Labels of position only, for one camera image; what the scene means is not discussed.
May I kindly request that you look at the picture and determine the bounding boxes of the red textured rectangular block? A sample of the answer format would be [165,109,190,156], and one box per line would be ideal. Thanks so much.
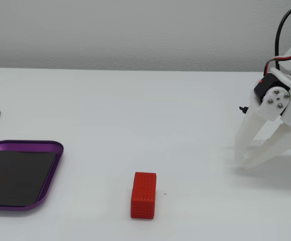
[130,172,157,220]

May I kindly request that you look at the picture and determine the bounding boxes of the red white black servo wires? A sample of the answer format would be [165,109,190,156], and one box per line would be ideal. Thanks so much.
[264,48,291,75]

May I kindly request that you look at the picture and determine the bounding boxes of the black cable loop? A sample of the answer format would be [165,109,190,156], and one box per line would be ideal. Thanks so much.
[274,8,291,56]

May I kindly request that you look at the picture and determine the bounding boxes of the black tray liner mat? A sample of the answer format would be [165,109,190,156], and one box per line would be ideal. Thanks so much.
[0,150,57,207]

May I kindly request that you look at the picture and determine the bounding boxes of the purple metal tray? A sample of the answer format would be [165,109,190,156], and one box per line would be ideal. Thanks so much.
[0,140,64,211]

